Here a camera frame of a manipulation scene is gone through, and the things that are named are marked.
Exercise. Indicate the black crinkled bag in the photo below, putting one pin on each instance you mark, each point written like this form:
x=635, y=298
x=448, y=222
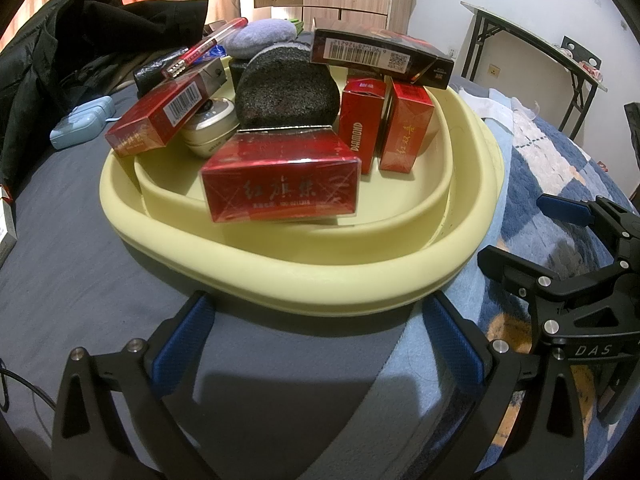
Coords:
x=150, y=72

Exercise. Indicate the shiny red box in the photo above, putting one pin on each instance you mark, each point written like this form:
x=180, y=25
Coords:
x=280, y=185

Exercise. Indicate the red and clear pen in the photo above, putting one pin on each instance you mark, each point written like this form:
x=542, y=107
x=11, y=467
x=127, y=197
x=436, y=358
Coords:
x=210, y=45

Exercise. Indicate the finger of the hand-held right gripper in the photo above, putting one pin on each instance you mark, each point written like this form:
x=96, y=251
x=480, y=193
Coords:
x=525, y=277
x=565, y=207

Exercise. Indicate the black round sponge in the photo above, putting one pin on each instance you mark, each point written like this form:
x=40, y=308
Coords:
x=285, y=90

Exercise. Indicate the dark box gold circle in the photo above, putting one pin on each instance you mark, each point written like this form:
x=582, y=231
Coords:
x=370, y=55

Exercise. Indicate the red and white bag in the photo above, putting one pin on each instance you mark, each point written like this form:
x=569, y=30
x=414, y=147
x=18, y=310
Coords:
x=591, y=67

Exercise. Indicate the white cigarette pack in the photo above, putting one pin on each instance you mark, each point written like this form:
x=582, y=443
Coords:
x=6, y=225

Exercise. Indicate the large red and white box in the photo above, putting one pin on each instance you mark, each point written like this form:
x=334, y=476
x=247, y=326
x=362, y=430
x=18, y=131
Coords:
x=405, y=130

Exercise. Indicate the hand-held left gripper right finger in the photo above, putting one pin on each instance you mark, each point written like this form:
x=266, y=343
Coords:
x=455, y=345

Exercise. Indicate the blue and white plaid blanket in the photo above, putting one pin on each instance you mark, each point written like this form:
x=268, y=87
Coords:
x=545, y=160

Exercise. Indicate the beige round jar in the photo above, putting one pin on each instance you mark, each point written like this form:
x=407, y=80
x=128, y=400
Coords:
x=210, y=125

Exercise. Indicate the black folding table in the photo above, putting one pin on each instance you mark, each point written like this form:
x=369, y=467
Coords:
x=525, y=27

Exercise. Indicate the black jacket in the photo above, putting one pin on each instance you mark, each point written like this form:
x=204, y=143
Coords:
x=75, y=35

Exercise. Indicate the red box with barcode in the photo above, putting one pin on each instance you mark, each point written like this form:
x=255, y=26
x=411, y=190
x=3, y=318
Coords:
x=150, y=120

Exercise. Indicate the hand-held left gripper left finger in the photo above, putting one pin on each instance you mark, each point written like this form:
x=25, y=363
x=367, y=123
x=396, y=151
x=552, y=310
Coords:
x=185, y=340

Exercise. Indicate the white wall outlet with plug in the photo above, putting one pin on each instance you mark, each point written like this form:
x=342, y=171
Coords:
x=452, y=52

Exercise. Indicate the yellowed wall outlet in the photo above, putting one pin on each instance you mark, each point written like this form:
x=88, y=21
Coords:
x=494, y=69

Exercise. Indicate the pale yellow plastic basin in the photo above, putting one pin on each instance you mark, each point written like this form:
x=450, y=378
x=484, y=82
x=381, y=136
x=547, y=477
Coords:
x=300, y=280

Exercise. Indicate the light blue case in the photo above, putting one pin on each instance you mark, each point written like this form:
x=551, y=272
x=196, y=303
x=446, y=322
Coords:
x=80, y=122

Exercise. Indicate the narrow red box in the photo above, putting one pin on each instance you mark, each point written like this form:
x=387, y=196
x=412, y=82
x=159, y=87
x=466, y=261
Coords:
x=361, y=125

